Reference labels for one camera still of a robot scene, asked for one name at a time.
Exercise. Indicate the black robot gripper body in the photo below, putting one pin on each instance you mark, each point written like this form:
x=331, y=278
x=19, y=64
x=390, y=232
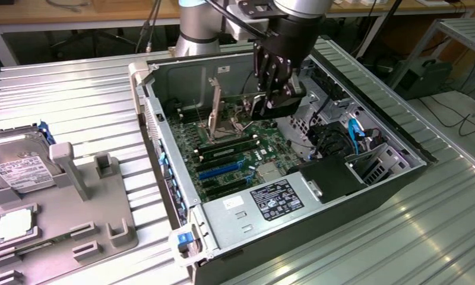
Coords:
x=292, y=38

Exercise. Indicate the CPU socket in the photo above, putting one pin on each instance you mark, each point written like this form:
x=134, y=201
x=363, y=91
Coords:
x=227, y=130

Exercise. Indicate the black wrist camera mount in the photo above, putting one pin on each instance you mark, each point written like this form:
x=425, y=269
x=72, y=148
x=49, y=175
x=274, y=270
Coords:
x=258, y=7

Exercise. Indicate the black equipment box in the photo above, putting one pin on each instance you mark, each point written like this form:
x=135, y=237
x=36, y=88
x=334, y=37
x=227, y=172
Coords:
x=423, y=80

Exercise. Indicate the silver metal drive cage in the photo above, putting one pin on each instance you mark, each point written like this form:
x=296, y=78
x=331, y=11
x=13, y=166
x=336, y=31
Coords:
x=300, y=124

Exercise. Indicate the black RAM stick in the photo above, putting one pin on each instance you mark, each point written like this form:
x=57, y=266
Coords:
x=226, y=148

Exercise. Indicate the open black PC case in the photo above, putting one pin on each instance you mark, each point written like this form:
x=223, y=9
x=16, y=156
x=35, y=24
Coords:
x=340, y=231

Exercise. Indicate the small white boxes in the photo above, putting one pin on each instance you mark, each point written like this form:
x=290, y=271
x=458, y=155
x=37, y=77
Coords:
x=361, y=2

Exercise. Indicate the green RAM stick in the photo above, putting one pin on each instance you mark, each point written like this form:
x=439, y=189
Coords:
x=35, y=245

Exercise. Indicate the grey plastic parts rack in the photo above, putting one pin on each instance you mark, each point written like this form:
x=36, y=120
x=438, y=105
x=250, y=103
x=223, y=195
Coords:
x=63, y=213

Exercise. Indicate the metal slat side table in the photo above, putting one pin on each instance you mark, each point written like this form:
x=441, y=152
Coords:
x=471, y=32

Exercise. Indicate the silver chipset heatsink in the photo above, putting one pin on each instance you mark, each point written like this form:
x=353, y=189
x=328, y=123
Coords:
x=270, y=173

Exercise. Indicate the grey power supply unit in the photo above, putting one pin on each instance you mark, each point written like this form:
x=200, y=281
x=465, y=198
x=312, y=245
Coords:
x=230, y=225

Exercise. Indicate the green motherboard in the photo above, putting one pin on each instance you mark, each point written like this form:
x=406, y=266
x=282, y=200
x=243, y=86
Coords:
x=260, y=139

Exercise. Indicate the black plastic air shroud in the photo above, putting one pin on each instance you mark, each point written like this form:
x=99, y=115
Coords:
x=328, y=178

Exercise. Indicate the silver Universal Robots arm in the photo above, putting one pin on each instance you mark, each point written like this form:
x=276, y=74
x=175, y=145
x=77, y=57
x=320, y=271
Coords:
x=198, y=26

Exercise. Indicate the graphics card with metal bracket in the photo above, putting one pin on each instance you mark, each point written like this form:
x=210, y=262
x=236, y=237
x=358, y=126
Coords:
x=215, y=101

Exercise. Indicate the blue disk bracket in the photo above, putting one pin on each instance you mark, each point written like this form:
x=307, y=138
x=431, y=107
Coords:
x=45, y=133

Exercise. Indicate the blue expansion slot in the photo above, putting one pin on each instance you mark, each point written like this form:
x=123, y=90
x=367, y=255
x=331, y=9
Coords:
x=218, y=172

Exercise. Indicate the silver CPU chip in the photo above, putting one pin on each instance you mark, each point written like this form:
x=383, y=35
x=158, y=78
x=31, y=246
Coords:
x=16, y=224

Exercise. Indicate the silver hard disk drive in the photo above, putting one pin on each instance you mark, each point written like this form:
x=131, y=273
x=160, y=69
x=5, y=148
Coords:
x=16, y=160

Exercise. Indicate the wooden desk with white legs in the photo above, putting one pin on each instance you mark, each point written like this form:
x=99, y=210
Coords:
x=103, y=12

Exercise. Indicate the blue case latch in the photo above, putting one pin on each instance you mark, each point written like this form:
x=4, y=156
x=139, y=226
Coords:
x=184, y=239

